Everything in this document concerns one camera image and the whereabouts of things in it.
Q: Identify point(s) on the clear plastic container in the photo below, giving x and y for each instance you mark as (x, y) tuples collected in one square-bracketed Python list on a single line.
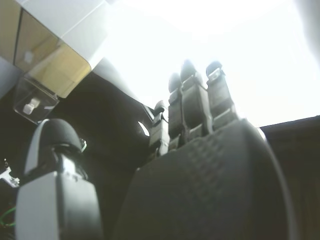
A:
[(37, 107)]

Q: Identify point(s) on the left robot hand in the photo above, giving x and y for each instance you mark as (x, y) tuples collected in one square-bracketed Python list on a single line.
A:
[(205, 190)]

